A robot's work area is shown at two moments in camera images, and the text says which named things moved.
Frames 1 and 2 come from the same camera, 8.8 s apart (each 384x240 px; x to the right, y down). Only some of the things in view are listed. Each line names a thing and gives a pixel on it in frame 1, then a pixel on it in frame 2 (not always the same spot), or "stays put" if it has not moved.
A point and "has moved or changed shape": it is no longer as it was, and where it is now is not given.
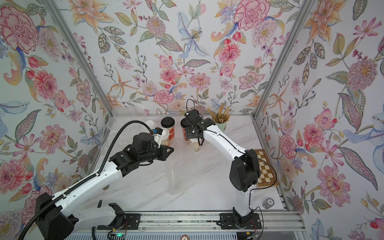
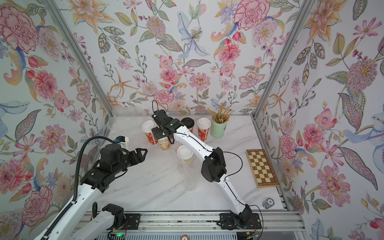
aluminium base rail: x=273 y=221 stays put
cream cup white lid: x=195 y=141 has moved or changed shape
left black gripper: x=164 y=153 -> x=139 y=157
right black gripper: x=189 y=133 -> x=157 y=133
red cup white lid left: x=151 y=124 stays put
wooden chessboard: x=268 y=177 stays put
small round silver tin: x=268 y=203 stays put
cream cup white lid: x=165 y=137 stays put
